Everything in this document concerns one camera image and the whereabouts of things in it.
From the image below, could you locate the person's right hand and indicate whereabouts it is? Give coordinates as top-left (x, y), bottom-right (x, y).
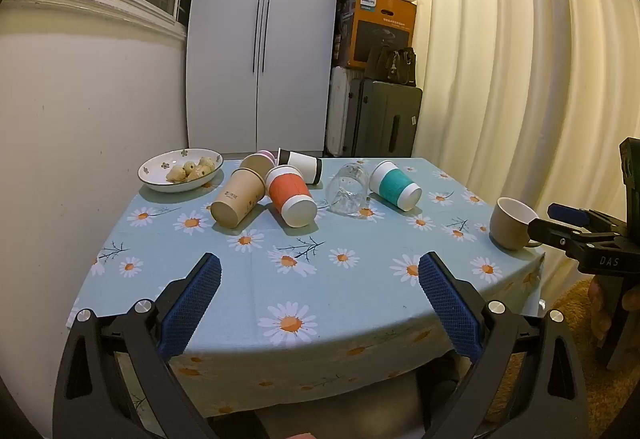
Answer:
top-left (588, 276), bottom-right (640, 348)

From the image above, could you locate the cream curtain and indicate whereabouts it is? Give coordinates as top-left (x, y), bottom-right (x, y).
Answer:
top-left (390, 0), bottom-right (640, 315)

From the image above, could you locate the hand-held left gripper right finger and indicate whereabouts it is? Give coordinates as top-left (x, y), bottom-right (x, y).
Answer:
top-left (417, 251), bottom-right (591, 439)

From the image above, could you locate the brown kraft paper cup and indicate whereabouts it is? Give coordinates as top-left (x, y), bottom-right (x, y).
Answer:
top-left (210, 168), bottom-right (266, 227)

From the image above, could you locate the white wardrobe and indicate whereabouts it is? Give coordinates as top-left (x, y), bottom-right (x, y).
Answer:
top-left (185, 0), bottom-right (346, 157)

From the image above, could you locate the white suitcase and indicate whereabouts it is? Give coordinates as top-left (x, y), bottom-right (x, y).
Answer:
top-left (325, 66), bottom-right (362, 157)

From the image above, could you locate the teal sleeve paper cup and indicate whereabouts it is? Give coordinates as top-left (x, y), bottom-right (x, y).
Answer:
top-left (369, 160), bottom-right (422, 213)

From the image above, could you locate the white flower-print bowl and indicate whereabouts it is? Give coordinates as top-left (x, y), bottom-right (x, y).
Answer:
top-left (137, 148), bottom-right (224, 193)

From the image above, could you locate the black sleeve paper cup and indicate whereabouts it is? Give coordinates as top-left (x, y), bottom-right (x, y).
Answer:
top-left (276, 148), bottom-right (323, 185)

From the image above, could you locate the dark leather handbag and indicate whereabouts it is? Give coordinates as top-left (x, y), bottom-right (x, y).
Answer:
top-left (364, 44), bottom-right (417, 87)

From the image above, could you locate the blue daisy tablecloth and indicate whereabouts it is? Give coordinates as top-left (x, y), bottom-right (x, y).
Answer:
top-left (67, 156), bottom-right (546, 420)

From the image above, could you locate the orange and black cardboard box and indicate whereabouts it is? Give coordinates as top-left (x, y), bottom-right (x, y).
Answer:
top-left (334, 0), bottom-right (417, 70)

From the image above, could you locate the orange sleeve paper cup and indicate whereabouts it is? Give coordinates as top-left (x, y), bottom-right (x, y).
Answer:
top-left (264, 166), bottom-right (319, 228)

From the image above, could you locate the pink rimmed paper cup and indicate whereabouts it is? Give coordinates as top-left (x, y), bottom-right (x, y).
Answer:
top-left (239, 149), bottom-right (277, 180)

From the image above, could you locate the dark grey suitcase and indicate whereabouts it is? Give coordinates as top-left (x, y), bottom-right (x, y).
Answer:
top-left (350, 78), bottom-right (423, 157)

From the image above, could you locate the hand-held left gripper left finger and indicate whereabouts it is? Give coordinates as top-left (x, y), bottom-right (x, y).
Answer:
top-left (52, 253), bottom-right (223, 439)

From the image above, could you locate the clear glass cup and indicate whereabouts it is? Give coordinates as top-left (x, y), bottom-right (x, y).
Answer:
top-left (326, 162), bottom-right (370, 216)

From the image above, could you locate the beige ceramic mug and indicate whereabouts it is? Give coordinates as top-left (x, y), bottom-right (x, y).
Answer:
top-left (489, 197), bottom-right (544, 251)

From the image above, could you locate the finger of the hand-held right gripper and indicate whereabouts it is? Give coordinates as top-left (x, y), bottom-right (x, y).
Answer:
top-left (527, 217), bottom-right (587, 271)
top-left (547, 202), bottom-right (628, 234)

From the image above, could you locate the tan fluffy rug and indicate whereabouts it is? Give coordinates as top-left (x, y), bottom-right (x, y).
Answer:
top-left (492, 276), bottom-right (640, 439)

